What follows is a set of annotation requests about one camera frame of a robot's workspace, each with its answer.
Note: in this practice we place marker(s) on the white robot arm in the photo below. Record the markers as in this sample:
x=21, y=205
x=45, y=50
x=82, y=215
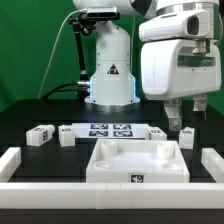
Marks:
x=112, y=86

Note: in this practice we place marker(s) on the grey camera on mount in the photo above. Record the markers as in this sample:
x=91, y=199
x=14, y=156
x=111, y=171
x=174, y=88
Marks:
x=102, y=12

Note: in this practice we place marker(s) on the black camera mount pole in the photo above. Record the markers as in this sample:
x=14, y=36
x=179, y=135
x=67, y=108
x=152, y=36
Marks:
x=80, y=50

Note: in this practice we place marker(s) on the white U-shaped obstacle wall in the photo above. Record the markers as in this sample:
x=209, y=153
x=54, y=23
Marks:
x=102, y=196

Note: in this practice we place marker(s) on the white marker base plate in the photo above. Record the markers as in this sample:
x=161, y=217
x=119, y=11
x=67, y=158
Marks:
x=107, y=130

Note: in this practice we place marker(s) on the white square table top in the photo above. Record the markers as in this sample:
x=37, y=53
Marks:
x=136, y=161

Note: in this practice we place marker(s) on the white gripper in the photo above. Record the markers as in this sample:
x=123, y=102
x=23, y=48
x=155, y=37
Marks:
x=178, y=60

